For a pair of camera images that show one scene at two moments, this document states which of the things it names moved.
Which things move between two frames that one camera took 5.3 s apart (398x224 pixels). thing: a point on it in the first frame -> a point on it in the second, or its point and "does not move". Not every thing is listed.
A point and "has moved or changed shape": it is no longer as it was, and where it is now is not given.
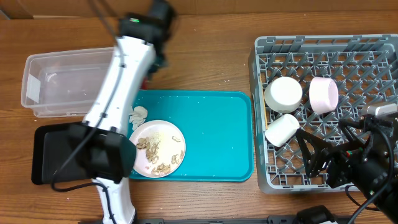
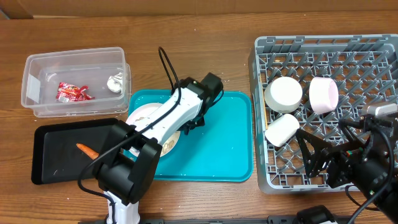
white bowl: (283, 94) does not move
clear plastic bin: (63, 84) does not move
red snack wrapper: (145, 83) -> (67, 93)
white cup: (280, 130) does not move
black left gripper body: (158, 60) -> (199, 120)
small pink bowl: (323, 94) does not move
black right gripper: (337, 158) does not move
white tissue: (138, 116) has moved or changed shape
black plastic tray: (53, 145) does not move
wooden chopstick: (265, 109) does not move
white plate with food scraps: (160, 148) has moved or changed shape
